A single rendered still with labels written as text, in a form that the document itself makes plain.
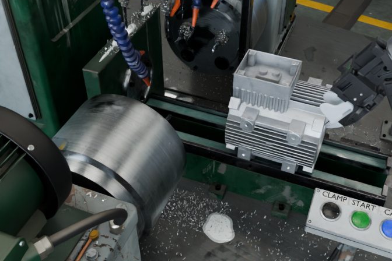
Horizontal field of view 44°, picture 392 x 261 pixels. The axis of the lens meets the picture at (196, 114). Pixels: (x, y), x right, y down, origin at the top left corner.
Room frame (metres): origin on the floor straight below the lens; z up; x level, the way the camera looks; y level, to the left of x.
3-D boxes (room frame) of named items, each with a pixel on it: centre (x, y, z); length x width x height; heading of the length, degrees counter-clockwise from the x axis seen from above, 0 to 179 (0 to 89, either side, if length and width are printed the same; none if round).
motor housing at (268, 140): (0.81, -0.19, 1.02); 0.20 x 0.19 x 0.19; 67
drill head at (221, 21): (1.22, -0.07, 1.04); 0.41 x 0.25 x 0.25; 158
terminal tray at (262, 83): (0.83, -0.15, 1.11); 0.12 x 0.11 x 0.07; 67
